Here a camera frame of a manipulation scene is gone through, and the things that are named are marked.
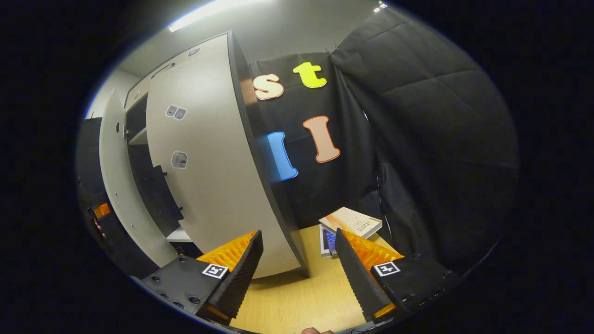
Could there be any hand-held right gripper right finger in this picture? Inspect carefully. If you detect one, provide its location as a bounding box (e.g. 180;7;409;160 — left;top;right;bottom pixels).
334;227;460;324

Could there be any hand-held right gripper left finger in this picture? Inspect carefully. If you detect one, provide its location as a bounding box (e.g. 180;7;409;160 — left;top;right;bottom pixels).
142;230;264;325

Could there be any white shoe cabinet door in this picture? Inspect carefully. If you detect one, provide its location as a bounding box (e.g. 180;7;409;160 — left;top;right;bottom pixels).
146;46;307;279
100;88;179;268

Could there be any white shoe cabinet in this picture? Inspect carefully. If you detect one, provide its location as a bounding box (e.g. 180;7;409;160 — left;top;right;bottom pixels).
123;32;310;279

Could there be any white cabinet drawer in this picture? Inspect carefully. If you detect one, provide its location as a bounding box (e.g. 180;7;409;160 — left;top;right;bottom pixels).
124;32;231;109

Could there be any blue cover book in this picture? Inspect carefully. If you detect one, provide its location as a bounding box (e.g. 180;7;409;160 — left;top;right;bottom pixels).
319;224;340;258

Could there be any black backdrop cloth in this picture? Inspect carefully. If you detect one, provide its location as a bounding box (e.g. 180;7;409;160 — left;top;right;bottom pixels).
77;117;105;205
248;7;519;275

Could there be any beige cover book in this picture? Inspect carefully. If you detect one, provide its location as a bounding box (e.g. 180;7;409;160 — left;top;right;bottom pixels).
319;207;383;239

